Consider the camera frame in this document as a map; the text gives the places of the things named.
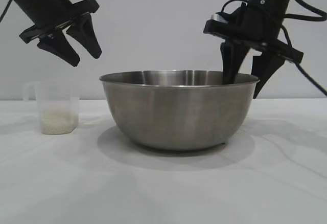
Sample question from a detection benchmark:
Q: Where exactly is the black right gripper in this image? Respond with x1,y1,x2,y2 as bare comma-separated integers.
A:
203,0,304,99

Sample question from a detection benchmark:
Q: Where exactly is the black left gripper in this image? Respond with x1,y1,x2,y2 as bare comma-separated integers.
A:
0,0,103,68

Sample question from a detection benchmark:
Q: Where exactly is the clear plastic measuring cup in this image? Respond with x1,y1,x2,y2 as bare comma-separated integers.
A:
22,80,80,135

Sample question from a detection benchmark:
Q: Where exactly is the white uncooked rice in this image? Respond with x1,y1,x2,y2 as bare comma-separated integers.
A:
40,108,79,135

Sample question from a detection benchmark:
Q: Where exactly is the stainless steel mixing bowl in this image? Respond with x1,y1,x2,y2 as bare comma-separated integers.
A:
99,70,261,152

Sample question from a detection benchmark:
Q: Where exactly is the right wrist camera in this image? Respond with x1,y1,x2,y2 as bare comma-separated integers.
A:
209,3,247,28

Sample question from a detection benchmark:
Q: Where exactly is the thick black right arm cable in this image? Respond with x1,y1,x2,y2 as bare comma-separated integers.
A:
280,24,327,95

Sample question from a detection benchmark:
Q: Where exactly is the black right camera cable loop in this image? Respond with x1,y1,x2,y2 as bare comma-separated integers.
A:
220,0,250,14

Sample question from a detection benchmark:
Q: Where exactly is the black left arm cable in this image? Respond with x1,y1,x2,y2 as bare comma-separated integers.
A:
0,0,13,23

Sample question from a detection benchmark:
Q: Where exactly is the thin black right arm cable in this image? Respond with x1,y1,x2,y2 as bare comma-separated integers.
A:
283,0,324,23

